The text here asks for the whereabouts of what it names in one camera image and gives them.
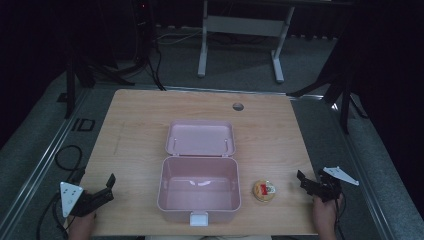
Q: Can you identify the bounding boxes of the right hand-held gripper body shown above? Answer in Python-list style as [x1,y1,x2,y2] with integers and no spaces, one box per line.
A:
[314,166,360,203]

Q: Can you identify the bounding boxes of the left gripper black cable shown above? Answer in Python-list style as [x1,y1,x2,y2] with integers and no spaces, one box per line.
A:
[35,191,71,240]

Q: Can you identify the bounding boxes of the person's left hand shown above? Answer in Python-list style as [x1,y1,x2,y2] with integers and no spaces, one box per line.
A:
[67,212,98,235]

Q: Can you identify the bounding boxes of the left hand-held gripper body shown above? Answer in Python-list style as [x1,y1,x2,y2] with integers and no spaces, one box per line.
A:
[59,181,105,219]

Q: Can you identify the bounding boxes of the looped black floor cable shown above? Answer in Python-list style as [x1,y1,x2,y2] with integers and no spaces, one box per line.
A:
[54,145,86,183]

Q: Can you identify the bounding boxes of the pink plastic storage box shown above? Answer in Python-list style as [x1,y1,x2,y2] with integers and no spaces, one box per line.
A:
[156,119,242,228]

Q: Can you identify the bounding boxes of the person's right hand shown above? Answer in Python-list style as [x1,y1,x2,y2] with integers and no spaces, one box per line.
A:
[312,194,345,229]

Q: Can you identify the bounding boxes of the black floor cables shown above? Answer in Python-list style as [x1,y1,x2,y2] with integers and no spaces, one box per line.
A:
[145,39,168,92]

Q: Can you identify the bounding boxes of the metal floor rail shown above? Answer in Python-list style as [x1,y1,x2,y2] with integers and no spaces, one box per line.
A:
[133,84,325,100]
[329,102,396,240]
[0,89,92,234]

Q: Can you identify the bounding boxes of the white metal desk frame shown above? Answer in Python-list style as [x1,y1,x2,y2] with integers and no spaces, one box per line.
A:
[196,0,296,84]

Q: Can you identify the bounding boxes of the black equipment tower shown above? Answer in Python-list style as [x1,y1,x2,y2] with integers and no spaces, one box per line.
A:
[130,0,157,66]

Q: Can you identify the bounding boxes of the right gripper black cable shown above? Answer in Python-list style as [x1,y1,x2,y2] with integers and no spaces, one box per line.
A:
[334,191,348,240]

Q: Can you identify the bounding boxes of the round yellow red-labelled snack packet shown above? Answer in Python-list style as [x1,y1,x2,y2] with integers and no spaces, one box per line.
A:
[252,179,277,203]

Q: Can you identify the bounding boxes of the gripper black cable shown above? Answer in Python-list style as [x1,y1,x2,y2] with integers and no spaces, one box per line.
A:
[35,191,71,240]
[334,191,348,240]

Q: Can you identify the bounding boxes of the black metal stand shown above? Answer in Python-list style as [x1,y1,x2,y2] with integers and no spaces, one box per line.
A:
[63,49,136,120]
[287,33,370,135]

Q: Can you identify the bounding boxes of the white floor cable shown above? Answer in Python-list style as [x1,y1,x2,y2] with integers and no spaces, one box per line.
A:
[155,29,204,47]

